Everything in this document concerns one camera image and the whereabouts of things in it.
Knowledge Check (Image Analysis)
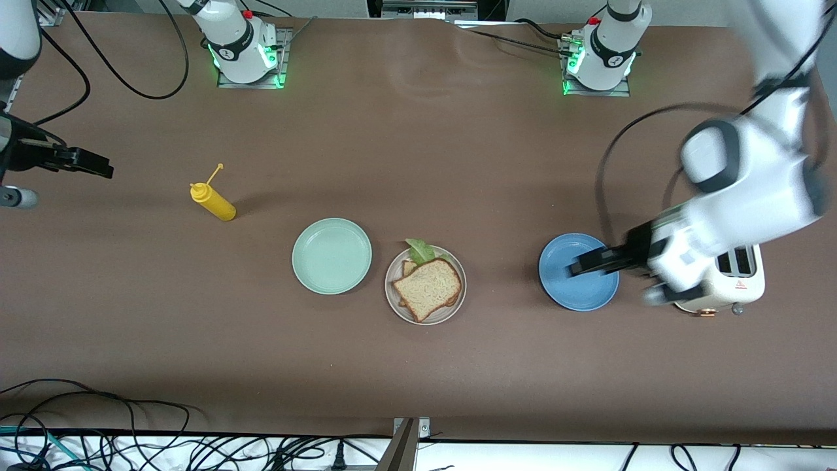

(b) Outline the yellow mustard squeeze bottle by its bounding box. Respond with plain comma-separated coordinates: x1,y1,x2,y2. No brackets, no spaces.
189,163,237,222

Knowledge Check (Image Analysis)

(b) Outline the brown bread slice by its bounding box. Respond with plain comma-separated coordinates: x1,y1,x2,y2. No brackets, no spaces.
391,258,464,324
398,260,462,315

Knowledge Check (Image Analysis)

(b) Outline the green lettuce leaf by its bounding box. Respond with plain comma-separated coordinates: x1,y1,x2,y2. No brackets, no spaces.
405,237,437,266

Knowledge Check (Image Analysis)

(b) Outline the blue plate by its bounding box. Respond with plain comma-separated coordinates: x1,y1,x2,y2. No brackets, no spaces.
538,233,620,312

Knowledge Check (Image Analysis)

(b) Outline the beige plate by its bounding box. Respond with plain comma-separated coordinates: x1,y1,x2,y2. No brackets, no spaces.
384,245,468,326

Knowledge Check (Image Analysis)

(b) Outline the mint green plate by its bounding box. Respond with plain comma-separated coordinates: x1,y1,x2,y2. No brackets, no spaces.
292,217,373,296

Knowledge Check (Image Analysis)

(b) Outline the white two-slot toaster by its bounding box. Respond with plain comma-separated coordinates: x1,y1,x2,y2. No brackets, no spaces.
672,243,766,319

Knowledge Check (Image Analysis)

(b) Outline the grey metal fixture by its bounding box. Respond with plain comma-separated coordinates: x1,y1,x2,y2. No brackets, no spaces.
381,0,479,20

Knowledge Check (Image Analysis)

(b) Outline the aluminium table edge rail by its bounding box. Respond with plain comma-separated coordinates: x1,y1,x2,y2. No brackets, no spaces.
0,77,24,112

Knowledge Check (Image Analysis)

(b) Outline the aluminium frame profile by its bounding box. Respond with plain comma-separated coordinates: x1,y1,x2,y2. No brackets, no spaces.
38,0,86,28

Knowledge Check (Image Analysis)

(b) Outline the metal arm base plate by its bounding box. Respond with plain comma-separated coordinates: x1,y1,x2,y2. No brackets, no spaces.
217,26,292,90
559,34,632,98

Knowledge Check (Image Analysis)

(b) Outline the black looped floor cable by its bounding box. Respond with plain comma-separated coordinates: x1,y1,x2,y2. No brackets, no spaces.
0,377,197,434

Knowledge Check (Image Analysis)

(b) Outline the black braided cable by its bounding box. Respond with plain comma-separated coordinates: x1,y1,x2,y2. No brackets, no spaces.
458,26,576,56

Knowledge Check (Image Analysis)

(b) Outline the thin black cable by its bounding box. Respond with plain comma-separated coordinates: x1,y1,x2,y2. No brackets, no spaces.
513,18,570,40

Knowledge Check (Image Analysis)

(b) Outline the teal cable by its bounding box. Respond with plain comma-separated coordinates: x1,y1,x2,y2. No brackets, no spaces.
0,425,82,471

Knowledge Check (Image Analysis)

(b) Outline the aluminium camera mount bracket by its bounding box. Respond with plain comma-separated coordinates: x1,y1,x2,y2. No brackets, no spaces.
376,417,432,471

